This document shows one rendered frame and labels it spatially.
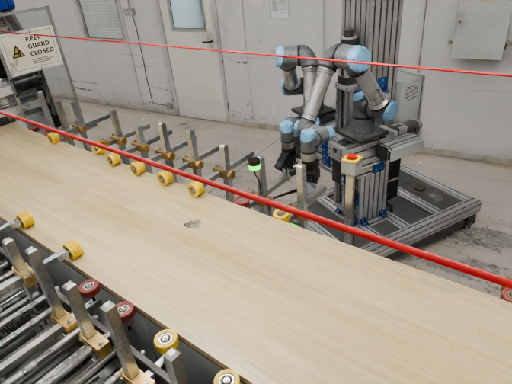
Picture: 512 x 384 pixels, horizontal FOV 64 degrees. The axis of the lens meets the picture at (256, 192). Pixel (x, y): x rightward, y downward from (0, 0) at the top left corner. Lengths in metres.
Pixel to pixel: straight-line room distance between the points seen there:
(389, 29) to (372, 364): 1.91
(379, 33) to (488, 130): 2.21
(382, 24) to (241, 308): 1.81
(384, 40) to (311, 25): 2.15
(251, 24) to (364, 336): 4.18
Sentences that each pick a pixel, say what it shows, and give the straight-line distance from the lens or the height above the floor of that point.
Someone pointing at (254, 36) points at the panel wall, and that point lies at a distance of 5.15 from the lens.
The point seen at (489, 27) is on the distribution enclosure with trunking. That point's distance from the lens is 4.11.
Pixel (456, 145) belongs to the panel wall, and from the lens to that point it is 4.68.
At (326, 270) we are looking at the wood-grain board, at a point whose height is 0.90.
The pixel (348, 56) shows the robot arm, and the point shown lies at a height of 1.55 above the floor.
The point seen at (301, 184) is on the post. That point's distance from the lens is 2.01.
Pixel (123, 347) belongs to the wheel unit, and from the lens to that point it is 1.45.
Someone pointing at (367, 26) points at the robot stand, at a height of 1.59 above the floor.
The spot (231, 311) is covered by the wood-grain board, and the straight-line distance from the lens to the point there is 1.56.
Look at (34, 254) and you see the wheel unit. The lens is 1.70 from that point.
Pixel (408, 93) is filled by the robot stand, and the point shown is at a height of 1.15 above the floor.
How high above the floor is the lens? 2.02
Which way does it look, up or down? 30 degrees down
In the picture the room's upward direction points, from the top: 6 degrees counter-clockwise
